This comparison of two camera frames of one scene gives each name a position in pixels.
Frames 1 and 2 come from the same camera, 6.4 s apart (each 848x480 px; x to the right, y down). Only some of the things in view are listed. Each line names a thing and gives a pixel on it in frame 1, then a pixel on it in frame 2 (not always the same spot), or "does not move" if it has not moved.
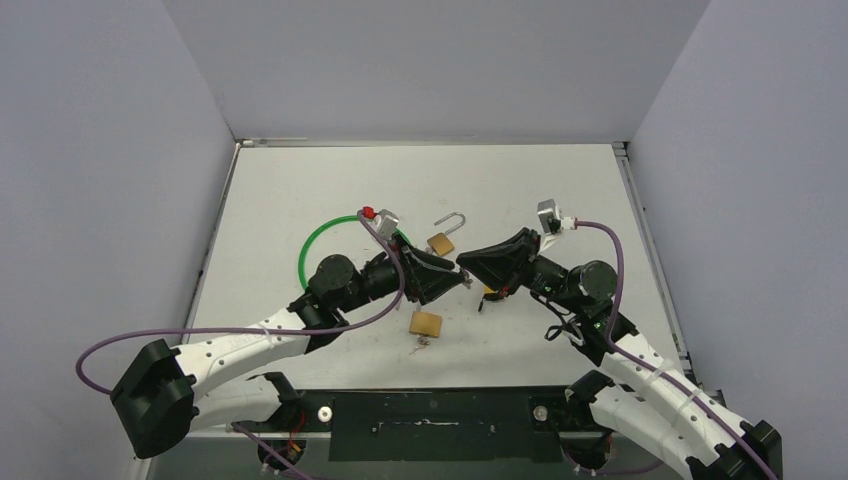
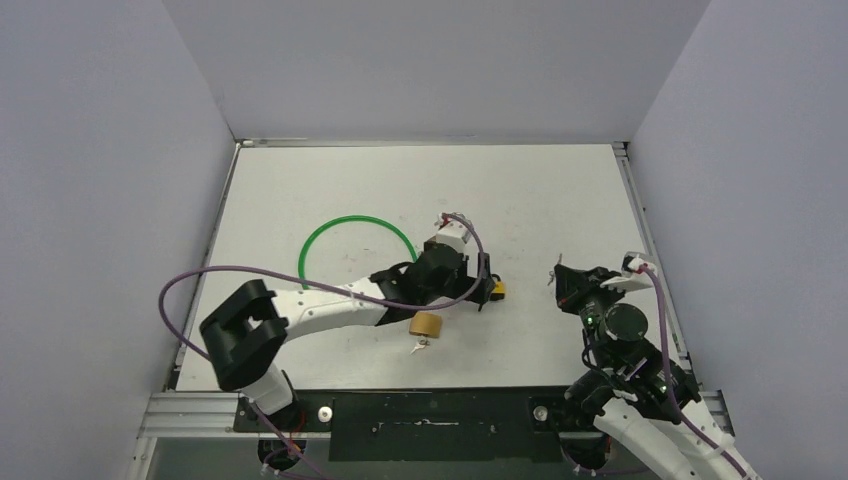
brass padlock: (425, 323) does not move
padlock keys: (422, 341) does not move
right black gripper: (525, 258) -> (569, 285)
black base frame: (442, 425) does not move
